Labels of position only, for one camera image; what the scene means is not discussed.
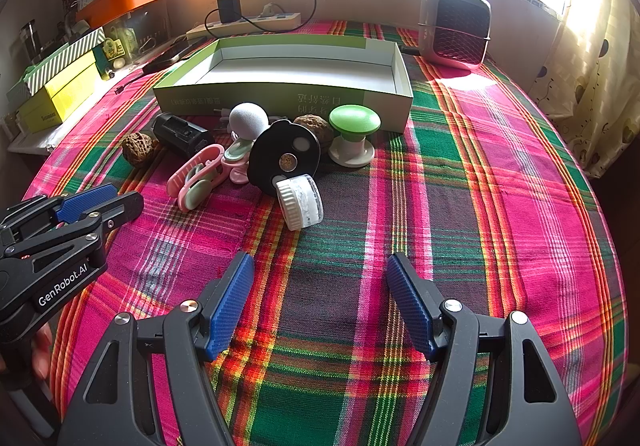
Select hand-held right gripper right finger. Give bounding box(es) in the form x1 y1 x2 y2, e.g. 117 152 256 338
386 252 583 446

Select dark glass jar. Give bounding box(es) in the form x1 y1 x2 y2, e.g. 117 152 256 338
20 18 42 69

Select black flower-shaped disc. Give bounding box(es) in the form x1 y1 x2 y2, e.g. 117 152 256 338
248 121 321 189

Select yellow cardboard box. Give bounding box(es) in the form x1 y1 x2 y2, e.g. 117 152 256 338
17 51 101 133

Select green striped box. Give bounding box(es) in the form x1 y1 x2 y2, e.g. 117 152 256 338
24 28 106 94

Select white ball brush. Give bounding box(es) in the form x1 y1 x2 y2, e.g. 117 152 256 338
225 102 271 149

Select person's left hand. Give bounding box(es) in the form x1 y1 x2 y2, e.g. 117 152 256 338
30 323 54 379

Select cream power strip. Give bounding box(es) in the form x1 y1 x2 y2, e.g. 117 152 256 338
186 12 302 41

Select pink and green clip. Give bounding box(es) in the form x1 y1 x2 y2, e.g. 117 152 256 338
167 144 226 213
222 136 261 186

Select black power adapter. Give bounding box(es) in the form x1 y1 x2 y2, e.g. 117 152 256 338
216 0 242 24

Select green and white cardboard box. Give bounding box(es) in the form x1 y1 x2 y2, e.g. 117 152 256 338
152 36 415 134

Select green decorated tin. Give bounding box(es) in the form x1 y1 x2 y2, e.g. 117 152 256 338
102 26 138 69

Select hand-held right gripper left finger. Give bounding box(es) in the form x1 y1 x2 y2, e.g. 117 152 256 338
56 251 256 446

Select white lidded jar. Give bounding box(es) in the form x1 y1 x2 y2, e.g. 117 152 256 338
272 172 323 232

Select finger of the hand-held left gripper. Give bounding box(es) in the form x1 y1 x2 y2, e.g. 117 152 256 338
0 184 118 247
2 192 145 259

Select black battery case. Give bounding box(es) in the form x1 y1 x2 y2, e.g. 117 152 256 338
151 112 216 158

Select green mushroom knob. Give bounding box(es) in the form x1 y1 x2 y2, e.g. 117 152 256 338
327 105 382 169

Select plaid blanket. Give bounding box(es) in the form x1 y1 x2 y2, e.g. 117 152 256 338
22 18 628 446

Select grey space heater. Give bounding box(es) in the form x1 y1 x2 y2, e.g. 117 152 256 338
417 0 493 72

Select brown walnut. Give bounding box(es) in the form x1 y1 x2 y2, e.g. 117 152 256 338
121 132 161 169
292 114 335 152

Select cream patterned curtain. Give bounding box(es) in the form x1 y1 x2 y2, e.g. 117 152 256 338
527 0 640 179

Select black flat device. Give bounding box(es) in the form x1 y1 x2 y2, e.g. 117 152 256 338
142 37 208 74

